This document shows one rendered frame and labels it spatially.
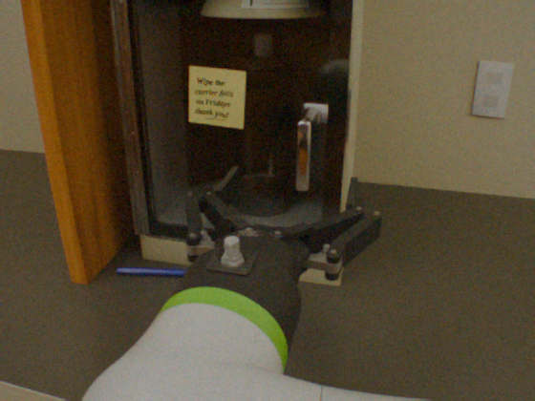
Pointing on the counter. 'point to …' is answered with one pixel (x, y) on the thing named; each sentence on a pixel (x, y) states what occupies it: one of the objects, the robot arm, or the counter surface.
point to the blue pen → (151, 271)
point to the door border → (129, 114)
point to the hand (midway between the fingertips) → (292, 186)
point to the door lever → (310, 116)
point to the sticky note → (217, 96)
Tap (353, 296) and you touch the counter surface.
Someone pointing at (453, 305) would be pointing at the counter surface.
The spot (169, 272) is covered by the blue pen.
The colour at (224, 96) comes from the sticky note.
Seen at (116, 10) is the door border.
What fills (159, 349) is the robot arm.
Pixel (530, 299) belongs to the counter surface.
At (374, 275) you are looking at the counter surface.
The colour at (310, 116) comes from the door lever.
